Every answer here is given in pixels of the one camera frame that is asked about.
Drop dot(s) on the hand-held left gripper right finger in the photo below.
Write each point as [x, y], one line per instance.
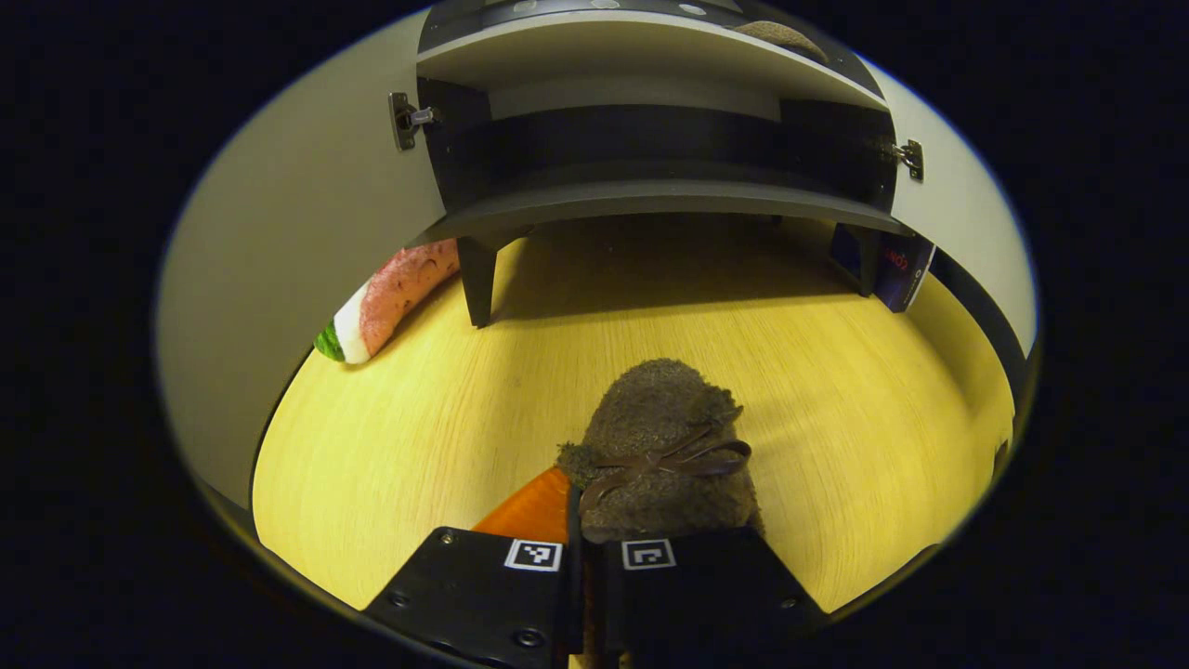
[715, 595]

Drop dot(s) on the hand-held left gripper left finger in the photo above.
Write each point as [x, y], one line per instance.
[483, 595]

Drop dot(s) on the brown fuzzy slipper shoe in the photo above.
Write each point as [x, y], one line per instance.
[659, 409]
[780, 37]

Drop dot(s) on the grey shoe cabinet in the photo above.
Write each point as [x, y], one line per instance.
[650, 200]

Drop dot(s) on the watermelon slice plush toy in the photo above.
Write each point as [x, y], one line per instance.
[399, 293]

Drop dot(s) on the dark blue box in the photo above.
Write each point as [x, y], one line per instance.
[901, 269]

